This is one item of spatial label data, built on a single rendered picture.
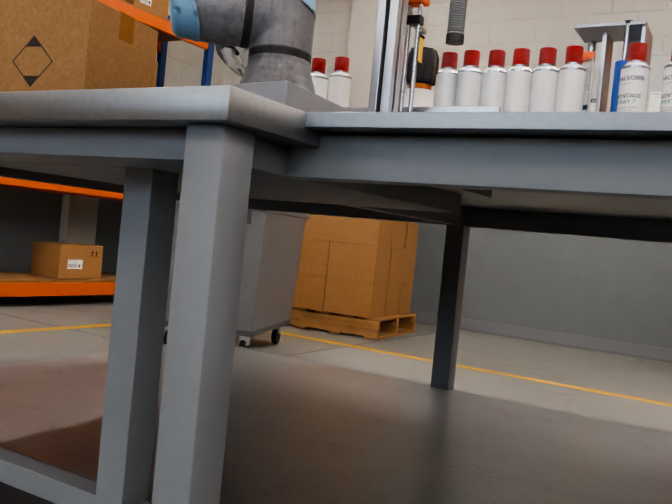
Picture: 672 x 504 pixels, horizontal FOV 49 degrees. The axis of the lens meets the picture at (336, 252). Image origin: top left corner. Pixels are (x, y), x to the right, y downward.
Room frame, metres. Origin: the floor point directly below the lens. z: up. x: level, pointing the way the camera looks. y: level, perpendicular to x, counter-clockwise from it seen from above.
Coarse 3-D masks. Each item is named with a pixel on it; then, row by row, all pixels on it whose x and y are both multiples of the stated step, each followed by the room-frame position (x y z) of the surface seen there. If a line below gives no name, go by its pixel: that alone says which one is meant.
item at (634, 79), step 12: (636, 48) 1.36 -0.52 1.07; (636, 60) 1.36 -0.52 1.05; (624, 72) 1.36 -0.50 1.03; (636, 72) 1.35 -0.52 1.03; (648, 72) 1.35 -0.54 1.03; (624, 84) 1.36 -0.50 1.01; (636, 84) 1.35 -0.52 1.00; (648, 84) 1.36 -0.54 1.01; (624, 96) 1.36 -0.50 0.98; (636, 96) 1.35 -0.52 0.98; (624, 108) 1.36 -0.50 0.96; (636, 108) 1.35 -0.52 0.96
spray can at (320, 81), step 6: (312, 60) 1.72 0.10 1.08; (318, 60) 1.71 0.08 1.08; (324, 60) 1.72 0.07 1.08; (312, 66) 1.72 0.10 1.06; (318, 66) 1.71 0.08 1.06; (324, 66) 1.72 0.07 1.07; (312, 72) 1.72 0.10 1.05; (318, 72) 1.71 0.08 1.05; (324, 72) 1.72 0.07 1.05; (312, 78) 1.70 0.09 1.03; (318, 78) 1.70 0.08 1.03; (324, 78) 1.71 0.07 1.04; (318, 84) 1.70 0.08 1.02; (324, 84) 1.71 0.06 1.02; (318, 90) 1.70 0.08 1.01; (324, 90) 1.71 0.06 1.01; (324, 96) 1.71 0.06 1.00
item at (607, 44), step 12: (624, 36) 1.43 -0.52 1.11; (648, 36) 1.45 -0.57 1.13; (588, 48) 1.53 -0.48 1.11; (612, 48) 1.53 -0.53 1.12; (624, 48) 1.42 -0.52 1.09; (648, 48) 1.46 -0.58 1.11; (600, 60) 1.48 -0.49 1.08; (648, 60) 1.48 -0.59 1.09; (600, 72) 1.48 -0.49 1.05; (600, 84) 1.48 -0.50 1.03; (600, 96) 1.48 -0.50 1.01; (600, 108) 1.48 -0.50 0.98
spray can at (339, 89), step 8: (336, 64) 1.68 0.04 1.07; (344, 64) 1.68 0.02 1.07; (336, 72) 1.68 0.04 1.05; (344, 72) 1.68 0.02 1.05; (336, 80) 1.67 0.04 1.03; (344, 80) 1.67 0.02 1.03; (328, 88) 1.69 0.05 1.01; (336, 88) 1.67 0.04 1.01; (344, 88) 1.67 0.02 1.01; (328, 96) 1.68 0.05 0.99; (336, 96) 1.67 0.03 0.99; (344, 96) 1.67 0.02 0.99; (344, 104) 1.67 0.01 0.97
